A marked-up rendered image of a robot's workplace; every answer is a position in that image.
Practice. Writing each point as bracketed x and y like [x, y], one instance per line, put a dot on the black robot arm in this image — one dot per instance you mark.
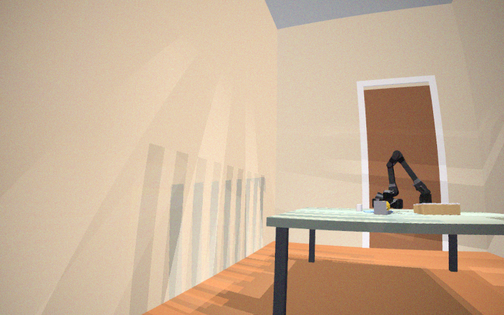
[392, 191]

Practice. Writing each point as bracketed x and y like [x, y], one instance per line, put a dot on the white dish rack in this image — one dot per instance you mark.
[380, 208]

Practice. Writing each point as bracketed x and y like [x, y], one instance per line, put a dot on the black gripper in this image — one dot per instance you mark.
[394, 203]

